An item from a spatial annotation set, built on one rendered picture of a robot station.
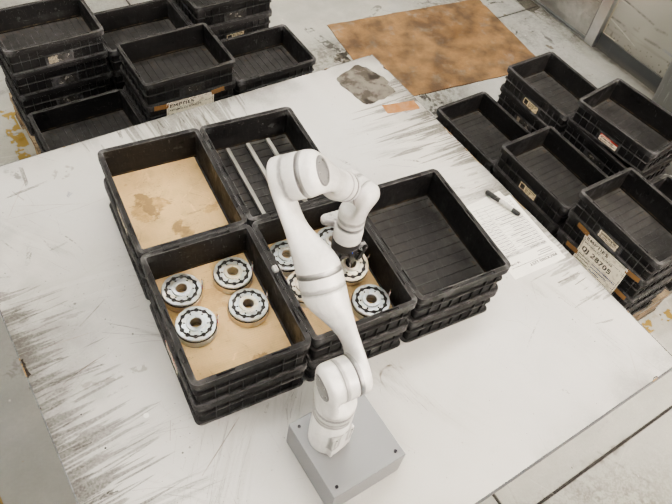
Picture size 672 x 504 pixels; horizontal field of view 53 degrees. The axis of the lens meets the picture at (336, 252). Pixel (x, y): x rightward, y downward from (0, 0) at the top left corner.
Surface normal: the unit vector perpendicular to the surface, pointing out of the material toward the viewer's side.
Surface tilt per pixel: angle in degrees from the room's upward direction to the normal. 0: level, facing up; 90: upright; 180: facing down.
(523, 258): 0
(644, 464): 0
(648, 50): 90
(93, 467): 0
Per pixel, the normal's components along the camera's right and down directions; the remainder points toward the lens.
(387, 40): 0.11, -0.61
